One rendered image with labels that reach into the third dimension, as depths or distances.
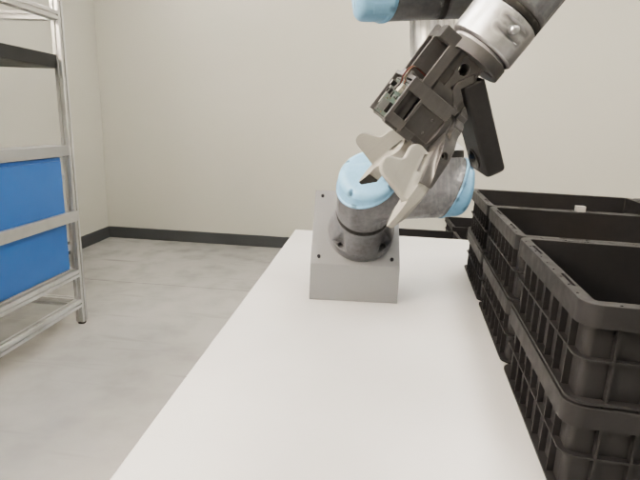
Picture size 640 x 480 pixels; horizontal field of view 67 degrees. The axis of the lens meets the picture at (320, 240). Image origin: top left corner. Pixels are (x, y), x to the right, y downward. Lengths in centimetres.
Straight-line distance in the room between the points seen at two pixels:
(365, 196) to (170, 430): 51
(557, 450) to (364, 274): 59
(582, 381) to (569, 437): 7
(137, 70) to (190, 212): 126
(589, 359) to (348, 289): 64
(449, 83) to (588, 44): 389
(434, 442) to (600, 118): 393
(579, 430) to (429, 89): 39
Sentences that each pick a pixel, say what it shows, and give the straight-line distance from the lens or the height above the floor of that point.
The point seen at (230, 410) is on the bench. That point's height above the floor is 70.
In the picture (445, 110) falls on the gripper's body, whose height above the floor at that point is 111.
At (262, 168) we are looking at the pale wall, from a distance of 422.
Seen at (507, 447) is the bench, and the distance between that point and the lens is 71.
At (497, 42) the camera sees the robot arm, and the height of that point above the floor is 118.
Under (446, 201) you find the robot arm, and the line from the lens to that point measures 96.
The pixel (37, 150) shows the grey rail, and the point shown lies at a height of 92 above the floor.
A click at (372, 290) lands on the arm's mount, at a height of 73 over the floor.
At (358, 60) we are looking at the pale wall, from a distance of 413.
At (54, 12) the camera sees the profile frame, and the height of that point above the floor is 152.
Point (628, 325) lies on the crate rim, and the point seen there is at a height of 91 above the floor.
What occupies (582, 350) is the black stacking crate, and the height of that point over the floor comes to 87.
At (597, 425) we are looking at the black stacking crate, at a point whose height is 80.
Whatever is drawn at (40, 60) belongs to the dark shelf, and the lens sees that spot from 262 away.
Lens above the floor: 109
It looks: 14 degrees down
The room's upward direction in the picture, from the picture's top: 2 degrees clockwise
